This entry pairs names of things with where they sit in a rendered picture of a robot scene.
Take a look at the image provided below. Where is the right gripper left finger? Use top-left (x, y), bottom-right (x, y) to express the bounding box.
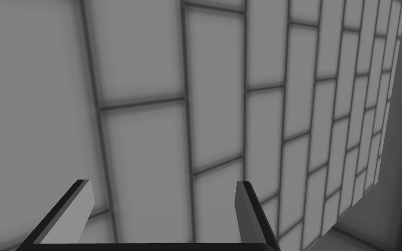
top-left (22, 179), bottom-right (95, 244)

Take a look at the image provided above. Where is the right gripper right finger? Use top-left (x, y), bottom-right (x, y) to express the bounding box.
top-left (234, 180), bottom-right (280, 249)

